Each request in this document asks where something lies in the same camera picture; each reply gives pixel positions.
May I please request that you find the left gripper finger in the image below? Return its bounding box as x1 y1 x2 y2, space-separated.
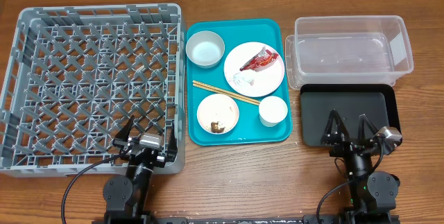
114 115 135 141
166 126 178 162

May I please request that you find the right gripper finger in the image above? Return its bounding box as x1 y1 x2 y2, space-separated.
357 114 378 145
321 109 350 144

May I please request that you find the brown food scrap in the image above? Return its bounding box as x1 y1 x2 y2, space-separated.
210 121 225 133

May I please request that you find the pink bowl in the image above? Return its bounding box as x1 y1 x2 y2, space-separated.
196 94 240 135

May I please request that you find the white cup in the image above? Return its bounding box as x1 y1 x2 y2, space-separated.
259 96 288 127

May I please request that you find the red snack wrapper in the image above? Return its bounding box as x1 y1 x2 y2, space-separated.
239 46 278 71

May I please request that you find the white tissue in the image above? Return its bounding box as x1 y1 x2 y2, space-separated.
232 69 257 87

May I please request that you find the grey bowl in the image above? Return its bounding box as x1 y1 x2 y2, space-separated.
185 31 225 69

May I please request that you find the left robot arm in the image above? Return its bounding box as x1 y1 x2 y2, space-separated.
103 117 178 223

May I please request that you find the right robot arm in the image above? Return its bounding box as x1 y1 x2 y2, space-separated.
316 110 402 223

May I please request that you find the black waste tray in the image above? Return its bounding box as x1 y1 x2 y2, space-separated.
300 84 401 147

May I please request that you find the grey dishwasher rack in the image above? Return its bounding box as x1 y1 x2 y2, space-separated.
1 3 186 178

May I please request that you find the upper wooden chopstick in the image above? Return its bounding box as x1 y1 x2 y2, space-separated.
192 80 261 104

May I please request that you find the clear plastic bin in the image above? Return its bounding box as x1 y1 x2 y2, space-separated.
284 15 414 89

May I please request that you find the teal serving tray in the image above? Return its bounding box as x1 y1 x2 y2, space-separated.
187 19 293 146

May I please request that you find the large white plate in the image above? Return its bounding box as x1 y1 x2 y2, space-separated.
223 42 284 97

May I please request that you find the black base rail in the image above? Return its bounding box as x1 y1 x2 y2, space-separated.
92 214 401 224

